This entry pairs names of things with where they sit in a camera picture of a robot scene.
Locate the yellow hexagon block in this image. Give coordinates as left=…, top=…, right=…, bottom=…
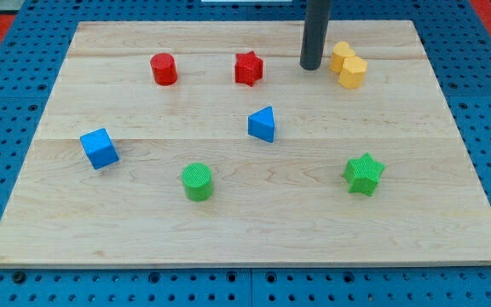
left=338, top=56, right=368, bottom=90

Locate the blue triangle block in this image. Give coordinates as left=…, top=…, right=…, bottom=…
left=247, top=107, right=275, bottom=142

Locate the red star block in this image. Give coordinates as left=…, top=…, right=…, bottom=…
left=234, top=51, right=263, bottom=87

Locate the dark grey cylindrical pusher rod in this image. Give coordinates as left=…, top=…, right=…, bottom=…
left=299, top=0, right=332, bottom=71

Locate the green cylinder block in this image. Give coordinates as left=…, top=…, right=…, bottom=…
left=182, top=162, right=214, bottom=201

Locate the green star block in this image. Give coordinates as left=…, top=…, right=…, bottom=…
left=343, top=153, right=385, bottom=196

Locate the yellow heart block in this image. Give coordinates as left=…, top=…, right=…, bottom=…
left=329, top=41, right=355, bottom=73

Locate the blue cube block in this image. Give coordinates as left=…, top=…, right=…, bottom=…
left=79, top=128, right=119, bottom=170

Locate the light wooden board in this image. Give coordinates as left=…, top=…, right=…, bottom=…
left=0, top=20, right=491, bottom=269

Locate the red cylinder block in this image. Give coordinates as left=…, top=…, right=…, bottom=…
left=150, top=53, right=178, bottom=86

